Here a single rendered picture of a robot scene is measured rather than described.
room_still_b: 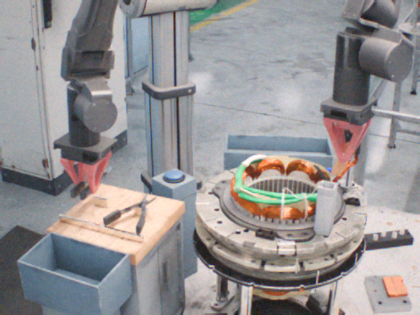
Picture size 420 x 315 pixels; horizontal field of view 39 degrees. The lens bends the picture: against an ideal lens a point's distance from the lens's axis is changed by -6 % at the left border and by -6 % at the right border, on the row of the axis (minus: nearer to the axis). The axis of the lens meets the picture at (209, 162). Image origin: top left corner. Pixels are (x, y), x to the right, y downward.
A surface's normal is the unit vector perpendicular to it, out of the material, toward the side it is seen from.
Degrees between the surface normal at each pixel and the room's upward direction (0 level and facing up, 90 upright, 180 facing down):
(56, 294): 90
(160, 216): 0
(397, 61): 86
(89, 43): 116
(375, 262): 0
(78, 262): 90
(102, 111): 90
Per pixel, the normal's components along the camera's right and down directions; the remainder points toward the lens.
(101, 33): 0.36, 0.76
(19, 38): -0.42, 0.40
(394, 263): 0.00, -0.90
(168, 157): 0.47, 0.39
